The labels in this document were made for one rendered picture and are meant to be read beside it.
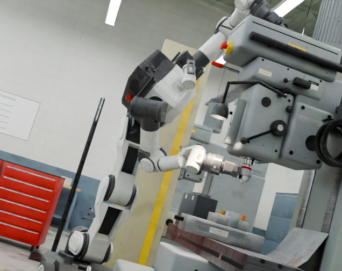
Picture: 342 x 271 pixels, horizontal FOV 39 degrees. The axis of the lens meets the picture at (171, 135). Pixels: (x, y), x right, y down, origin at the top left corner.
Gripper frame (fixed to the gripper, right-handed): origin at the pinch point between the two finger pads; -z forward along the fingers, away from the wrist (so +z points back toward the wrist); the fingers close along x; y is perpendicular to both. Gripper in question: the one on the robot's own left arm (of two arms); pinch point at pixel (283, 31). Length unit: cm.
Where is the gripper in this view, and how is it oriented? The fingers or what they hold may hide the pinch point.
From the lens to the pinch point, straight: 235.7
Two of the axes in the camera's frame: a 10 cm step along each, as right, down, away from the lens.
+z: -6.8, -7.1, 1.7
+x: -0.7, -1.7, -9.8
